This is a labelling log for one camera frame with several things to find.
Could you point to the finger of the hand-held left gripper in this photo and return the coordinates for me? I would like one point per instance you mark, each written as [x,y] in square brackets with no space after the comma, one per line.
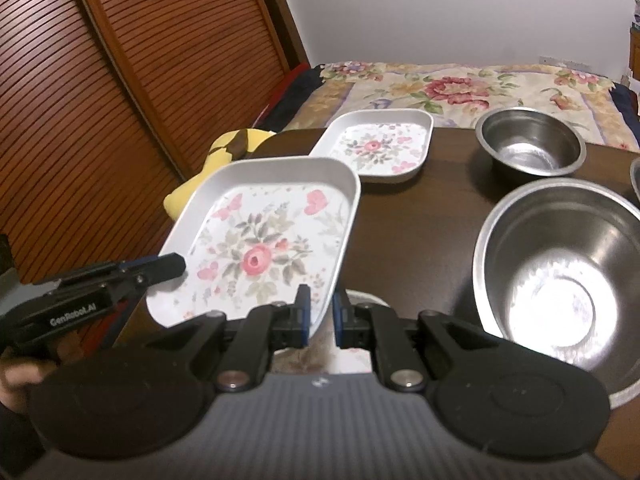
[131,296]
[165,266]

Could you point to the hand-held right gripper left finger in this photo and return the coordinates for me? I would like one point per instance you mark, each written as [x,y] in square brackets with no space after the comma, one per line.
[302,310]

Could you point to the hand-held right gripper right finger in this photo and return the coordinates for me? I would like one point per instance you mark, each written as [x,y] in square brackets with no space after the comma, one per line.
[339,317]

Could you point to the large floral white plate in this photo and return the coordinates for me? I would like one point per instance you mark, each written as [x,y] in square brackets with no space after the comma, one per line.
[260,240]

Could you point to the small floral white plate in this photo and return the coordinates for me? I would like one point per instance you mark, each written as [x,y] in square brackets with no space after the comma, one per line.
[372,147]

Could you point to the large steel bowl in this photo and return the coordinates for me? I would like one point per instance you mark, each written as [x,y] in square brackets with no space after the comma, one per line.
[550,285]

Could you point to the medium steel bowl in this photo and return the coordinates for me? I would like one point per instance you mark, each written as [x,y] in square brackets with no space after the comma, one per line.
[636,180]

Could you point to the person's left hand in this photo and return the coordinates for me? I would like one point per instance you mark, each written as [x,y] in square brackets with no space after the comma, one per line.
[22,375]

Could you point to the yellow plush cushion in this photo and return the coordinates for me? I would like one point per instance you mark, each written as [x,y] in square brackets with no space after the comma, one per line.
[192,195]

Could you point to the wooden louvered wardrobe door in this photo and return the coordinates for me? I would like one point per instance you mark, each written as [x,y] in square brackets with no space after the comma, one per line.
[190,35]
[50,110]

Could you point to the red cloth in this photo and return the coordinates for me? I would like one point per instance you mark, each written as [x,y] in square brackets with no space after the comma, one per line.
[289,77]

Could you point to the small steel bowl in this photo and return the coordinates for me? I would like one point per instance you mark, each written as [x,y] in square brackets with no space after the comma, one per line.
[530,150]

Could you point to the wooden cabinet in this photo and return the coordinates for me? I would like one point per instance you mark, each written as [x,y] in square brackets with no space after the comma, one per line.
[635,55]

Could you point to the stack of papers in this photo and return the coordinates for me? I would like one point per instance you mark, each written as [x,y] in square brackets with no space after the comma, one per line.
[636,12]

